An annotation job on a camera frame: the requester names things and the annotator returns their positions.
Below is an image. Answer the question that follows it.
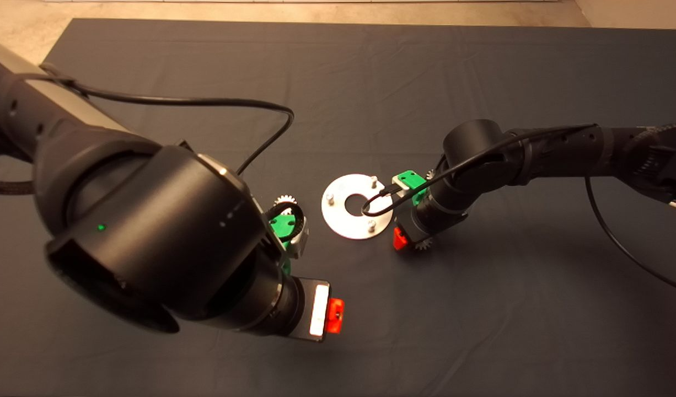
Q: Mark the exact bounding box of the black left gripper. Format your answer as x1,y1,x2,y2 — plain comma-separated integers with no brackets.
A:
286,276,345,344

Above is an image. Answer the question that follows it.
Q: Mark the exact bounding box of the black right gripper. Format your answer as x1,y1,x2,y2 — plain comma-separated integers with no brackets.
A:
392,208,454,250

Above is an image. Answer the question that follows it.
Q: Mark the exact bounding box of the round metal carrier plate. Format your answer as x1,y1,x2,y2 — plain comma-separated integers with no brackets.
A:
321,174,394,240

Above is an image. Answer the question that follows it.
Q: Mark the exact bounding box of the dark table cloth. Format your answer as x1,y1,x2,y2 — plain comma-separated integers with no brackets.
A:
0,18,676,397

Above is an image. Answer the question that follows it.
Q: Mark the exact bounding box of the black right camera cable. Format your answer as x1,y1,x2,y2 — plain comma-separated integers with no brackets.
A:
361,124,676,294

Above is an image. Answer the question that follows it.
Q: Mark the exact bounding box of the black camera cable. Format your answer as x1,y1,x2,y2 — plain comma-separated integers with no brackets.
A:
39,62,305,228
361,124,676,294

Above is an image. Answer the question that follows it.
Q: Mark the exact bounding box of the green right camera mount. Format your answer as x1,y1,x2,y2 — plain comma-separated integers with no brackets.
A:
397,170,428,206

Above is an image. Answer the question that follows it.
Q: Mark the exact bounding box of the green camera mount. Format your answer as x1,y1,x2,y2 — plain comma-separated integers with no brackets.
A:
268,213,297,240
397,170,428,206

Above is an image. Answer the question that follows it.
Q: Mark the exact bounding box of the silver left camera box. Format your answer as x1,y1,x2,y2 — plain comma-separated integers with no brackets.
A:
287,216,310,260

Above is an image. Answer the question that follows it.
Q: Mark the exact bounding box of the green left camera mount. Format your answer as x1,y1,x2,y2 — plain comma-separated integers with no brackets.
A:
268,213,297,240

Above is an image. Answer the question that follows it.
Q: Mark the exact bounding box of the black left camera cable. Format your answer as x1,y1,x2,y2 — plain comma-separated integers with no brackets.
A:
39,62,305,228

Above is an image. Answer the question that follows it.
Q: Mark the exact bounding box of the black braided hose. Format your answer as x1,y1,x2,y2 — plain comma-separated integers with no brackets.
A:
0,176,36,196
627,122,676,146

